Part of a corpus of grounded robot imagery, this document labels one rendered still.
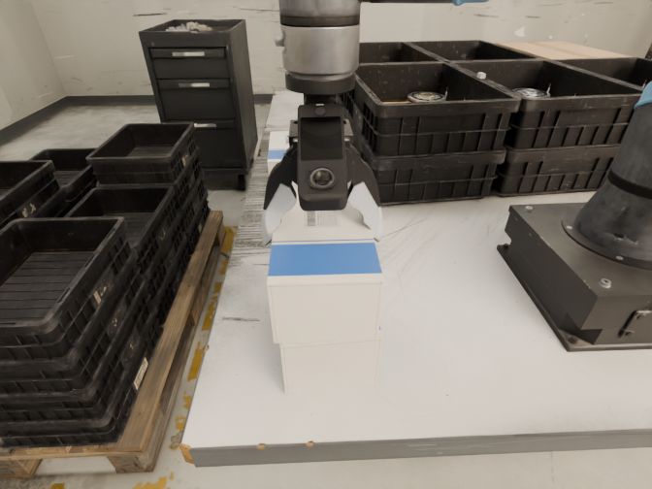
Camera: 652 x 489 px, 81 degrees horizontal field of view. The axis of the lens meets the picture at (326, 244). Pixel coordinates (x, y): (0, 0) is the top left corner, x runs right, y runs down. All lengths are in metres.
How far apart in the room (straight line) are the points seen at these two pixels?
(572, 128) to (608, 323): 0.50
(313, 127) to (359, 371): 0.30
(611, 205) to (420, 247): 0.30
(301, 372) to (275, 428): 0.07
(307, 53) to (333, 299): 0.24
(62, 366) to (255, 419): 0.57
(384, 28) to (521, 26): 1.35
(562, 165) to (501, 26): 3.68
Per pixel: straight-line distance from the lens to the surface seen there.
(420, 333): 0.60
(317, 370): 0.49
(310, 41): 0.38
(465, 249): 0.79
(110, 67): 4.72
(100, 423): 1.15
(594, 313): 0.61
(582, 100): 0.98
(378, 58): 1.58
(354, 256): 0.42
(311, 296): 0.40
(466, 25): 4.52
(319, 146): 0.37
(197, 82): 2.30
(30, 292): 1.20
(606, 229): 0.69
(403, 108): 0.79
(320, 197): 0.34
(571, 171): 1.06
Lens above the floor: 1.14
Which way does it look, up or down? 35 degrees down
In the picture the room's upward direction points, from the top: straight up
